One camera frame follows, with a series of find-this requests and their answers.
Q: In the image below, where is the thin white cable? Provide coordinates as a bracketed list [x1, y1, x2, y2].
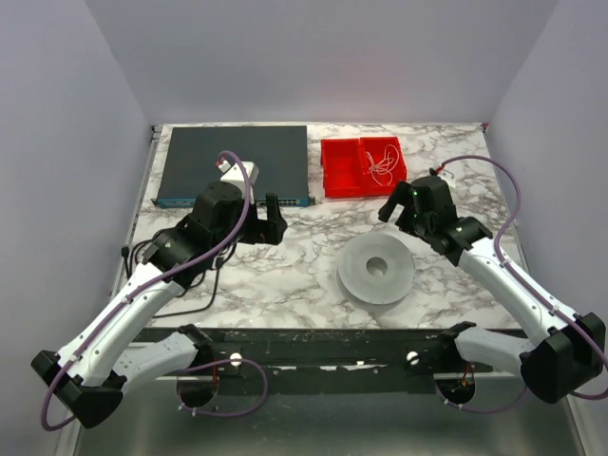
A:
[364, 143, 399, 187]

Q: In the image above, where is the grey perforated cable spool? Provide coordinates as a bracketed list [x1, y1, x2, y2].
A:
[336, 233, 416, 307]

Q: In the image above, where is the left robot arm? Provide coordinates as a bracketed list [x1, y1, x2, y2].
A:
[31, 181, 287, 431]

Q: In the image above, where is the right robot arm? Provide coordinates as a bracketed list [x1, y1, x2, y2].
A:
[378, 176, 606, 404]

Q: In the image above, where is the right red plastic bin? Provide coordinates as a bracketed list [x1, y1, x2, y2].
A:
[360, 137, 408, 197]

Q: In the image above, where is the red plastic bin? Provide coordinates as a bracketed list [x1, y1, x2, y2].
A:
[360, 137, 408, 197]
[320, 139, 365, 199]

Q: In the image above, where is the left red plastic bin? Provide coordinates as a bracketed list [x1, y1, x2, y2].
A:
[320, 139, 365, 199]

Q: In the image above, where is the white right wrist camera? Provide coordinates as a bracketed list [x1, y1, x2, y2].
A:
[428, 165, 456, 189]

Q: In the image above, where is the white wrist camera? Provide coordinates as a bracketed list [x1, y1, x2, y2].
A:
[428, 165, 456, 189]
[216, 159, 259, 186]

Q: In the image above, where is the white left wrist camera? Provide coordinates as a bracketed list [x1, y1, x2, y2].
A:
[216, 159, 259, 186]

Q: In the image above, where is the dark grey network switch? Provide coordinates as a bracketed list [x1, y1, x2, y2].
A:
[151, 124, 317, 209]

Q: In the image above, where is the black usb cable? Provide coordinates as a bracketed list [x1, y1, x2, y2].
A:
[119, 237, 238, 319]

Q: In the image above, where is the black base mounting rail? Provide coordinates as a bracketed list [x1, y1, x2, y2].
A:
[177, 324, 493, 405]

